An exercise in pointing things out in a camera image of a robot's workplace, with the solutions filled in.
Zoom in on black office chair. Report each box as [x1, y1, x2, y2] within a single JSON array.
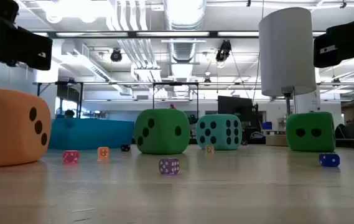
[[334, 123, 348, 140]]

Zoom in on large teal foam die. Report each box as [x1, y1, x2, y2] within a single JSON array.
[[195, 113, 243, 151]]

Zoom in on large orange foam die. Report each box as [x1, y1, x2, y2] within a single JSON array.
[[0, 88, 52, 169]]

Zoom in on blue plastic bin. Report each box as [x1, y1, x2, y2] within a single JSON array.
[[48, 118, 135, 151]]

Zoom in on black computer monitor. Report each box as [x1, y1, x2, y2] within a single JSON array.
[[217, 95, 255, 138]]

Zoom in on small purple die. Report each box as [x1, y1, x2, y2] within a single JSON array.
[[159, 157, 180, 175]]

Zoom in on large green foam die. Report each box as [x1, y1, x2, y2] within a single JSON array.
[[134, 108, 192, 156], [286, 111, 337, 153]]

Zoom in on small orange die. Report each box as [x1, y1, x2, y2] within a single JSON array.
[[97, 146, 110, 162]]

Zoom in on small pink die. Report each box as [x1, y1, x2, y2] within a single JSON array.
[[62, 150, 80, 165]]

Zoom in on black hanging camera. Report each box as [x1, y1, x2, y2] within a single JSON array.
[[215, 39, 232, 63]]

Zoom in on small blue die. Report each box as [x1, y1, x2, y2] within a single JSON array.
[[318, 152, 341, 168]]

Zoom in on black ceiling spotlight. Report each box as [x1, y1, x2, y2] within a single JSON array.
[[110, 49, 123, 62]]

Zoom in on black background rig frame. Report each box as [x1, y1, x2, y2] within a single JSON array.
[[152, 82, 200, 121], [35, 80, 85, 119]]

